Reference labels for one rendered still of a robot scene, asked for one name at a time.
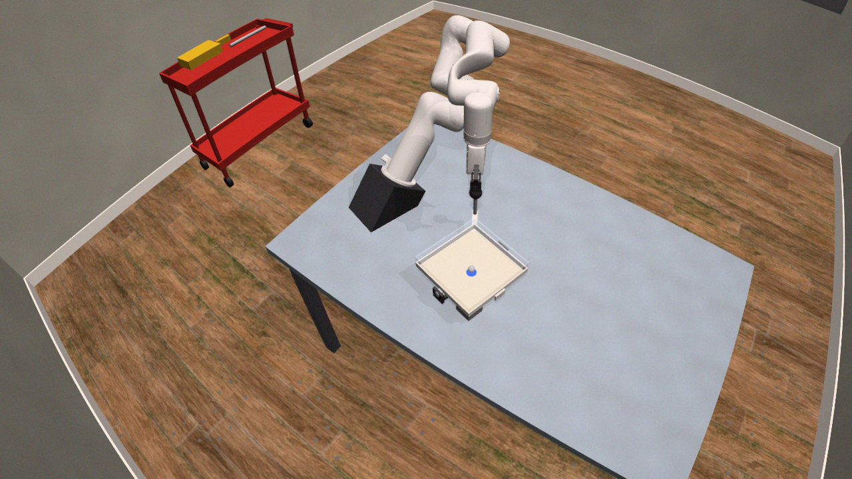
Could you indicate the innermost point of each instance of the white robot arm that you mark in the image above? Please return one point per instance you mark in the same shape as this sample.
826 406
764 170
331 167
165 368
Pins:
450 77

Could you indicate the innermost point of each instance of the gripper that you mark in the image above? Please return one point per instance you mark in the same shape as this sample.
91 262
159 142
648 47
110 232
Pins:
476 155

